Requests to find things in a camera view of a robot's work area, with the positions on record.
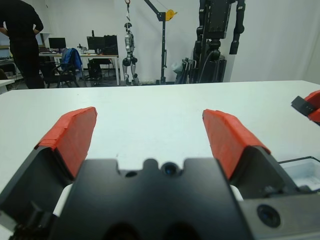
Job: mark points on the black case on desk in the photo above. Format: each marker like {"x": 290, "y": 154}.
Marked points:
{"x": 111, "y": 45}

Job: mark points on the black gantry crane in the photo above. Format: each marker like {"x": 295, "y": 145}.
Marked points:
{"x": 163, "y": 50}

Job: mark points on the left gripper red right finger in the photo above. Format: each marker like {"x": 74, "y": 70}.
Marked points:
{"x": 230, "y": 140}

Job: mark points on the white office desk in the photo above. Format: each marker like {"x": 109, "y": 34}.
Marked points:
{"x": 100, "y": 56}

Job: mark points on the black computer tower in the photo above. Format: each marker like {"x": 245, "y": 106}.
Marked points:
{"x": 94, "y": 70}

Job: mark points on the yellow hoist reel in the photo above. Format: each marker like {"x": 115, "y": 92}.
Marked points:
{"x": 170, "y": 15}

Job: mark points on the person in black clothes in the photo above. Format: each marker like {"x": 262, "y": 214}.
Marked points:
{"x": 22, "y": 37}

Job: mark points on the black office chair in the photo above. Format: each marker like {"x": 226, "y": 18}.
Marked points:
{"x": 53, "y": 73}

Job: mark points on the black robot on stand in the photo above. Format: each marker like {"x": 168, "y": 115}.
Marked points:
{"x": 217, "y": 17}

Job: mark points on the black slim camera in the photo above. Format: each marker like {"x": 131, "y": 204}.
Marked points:
{"x": 302, "y": 105}

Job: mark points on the small black computer monitor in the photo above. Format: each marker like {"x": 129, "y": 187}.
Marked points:
{"x": 57, "y": 43}

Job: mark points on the silver hanging humanoid robot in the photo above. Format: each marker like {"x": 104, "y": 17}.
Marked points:
{"x": 128, "y": 41}

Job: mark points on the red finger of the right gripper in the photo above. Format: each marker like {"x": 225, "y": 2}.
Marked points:
{"x": 315, "y": 97}
{"x": 316, "y": 115}

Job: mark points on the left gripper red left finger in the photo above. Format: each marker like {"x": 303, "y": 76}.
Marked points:
{"x": 67, "y": 140}

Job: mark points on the white camera box base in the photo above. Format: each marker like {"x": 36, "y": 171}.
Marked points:
{"x": 306, "y": 172}

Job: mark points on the blue jacket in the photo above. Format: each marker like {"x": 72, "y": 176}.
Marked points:
{"x": 74, "y": 58}

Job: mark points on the folded black cart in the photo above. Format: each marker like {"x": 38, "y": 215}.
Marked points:
{"x": 187, "y": 73}

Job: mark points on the large black computer monitor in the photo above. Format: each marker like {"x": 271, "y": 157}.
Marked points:
{"x": 95, "y": 43}

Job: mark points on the white bag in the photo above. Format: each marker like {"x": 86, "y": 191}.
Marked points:
{"x": 176, "y": 67}

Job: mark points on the low white table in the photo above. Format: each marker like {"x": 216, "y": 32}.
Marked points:
{"x": 5, "y": 86}

